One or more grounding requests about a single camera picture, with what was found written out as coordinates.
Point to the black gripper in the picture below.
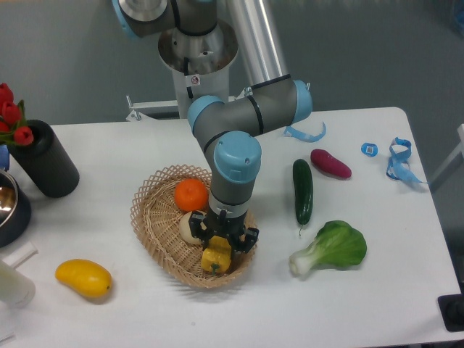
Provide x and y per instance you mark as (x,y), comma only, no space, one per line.
(241,238)

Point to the yellow bell pepper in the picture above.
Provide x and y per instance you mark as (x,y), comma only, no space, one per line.
(216,258)

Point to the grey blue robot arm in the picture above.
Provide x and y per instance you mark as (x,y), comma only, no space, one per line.
(232,85)

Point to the woven wicker basket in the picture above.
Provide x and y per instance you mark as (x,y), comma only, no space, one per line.
(155,220)

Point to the orange fruit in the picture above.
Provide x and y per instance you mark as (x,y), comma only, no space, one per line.
(191,194)

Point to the green cucumber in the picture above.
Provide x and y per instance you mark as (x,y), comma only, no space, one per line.
(303,191)

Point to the green bok choy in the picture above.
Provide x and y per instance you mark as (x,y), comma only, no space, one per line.
(336,244)

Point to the purple sweet potato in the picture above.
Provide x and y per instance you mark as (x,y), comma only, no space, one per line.
(328,164)

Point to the blue curved strip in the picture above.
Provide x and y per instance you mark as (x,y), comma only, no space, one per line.
(302,136)

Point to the yellow mango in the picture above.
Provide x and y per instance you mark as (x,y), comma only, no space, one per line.
(87,278)

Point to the small blue round tag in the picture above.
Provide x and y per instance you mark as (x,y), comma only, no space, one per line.
(369,149)

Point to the blue ribbon bundle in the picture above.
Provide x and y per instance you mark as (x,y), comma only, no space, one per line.
(398,167)

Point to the white paper box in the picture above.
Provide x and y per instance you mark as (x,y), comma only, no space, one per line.
(17,255)

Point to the black cylindrical vase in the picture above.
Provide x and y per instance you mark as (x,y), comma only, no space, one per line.
(46,162)

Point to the dark metal bowl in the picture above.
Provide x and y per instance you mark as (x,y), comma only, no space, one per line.
(15,210)

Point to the white cylindrical bottle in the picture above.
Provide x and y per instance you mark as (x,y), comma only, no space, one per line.
(17,290)

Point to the black device at edge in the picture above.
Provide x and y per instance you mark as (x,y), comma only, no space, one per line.
(451,308)

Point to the red tulip flowers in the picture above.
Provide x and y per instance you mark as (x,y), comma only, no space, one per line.
(14,127)

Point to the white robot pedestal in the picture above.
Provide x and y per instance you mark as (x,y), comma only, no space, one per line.
(199,66)

